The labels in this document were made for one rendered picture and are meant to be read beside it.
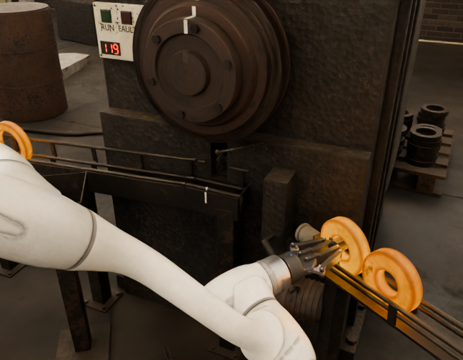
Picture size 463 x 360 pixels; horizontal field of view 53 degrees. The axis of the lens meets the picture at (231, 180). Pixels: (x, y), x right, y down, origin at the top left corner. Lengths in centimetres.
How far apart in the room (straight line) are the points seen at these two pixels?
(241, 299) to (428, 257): 165
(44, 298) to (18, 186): 164
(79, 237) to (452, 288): 196
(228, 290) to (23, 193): 53
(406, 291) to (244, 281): 37
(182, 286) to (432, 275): 176
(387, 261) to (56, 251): 74
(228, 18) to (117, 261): 72
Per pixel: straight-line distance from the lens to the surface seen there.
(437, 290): 236
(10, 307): 230
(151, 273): 82
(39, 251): 68
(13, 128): 199
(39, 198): 68
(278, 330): 95
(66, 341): 206
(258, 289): 104
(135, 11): 159
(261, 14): 124
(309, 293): 140
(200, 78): 125
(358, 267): 123
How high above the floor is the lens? 147
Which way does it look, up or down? 29 degrees down
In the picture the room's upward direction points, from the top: straight up
